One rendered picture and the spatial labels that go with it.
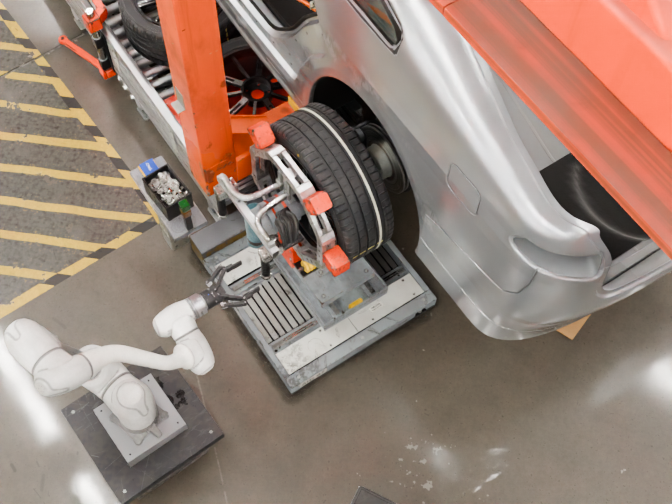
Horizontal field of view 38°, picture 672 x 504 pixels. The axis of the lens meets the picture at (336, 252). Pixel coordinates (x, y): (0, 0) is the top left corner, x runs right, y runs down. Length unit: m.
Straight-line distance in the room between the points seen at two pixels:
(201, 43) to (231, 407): 1.74
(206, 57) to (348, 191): 0.73
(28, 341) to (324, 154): 1.27
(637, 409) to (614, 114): 3.21
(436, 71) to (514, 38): 1.57
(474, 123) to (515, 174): 0.22
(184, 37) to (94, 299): 1.72
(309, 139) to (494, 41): 2.13
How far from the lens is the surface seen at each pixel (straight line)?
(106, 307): 4.78
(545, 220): 3.09
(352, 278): 4.49
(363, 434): 4.45
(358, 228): 3.75
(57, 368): 3.40
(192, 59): 3.63
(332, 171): 3.67
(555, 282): 3.28
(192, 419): 4.18
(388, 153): 3.98
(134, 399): 3.89
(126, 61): 5.06
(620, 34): 1.04
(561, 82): 1.63
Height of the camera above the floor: 4.24
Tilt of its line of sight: 62 degrees down
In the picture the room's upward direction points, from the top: 3 degrees clockwise
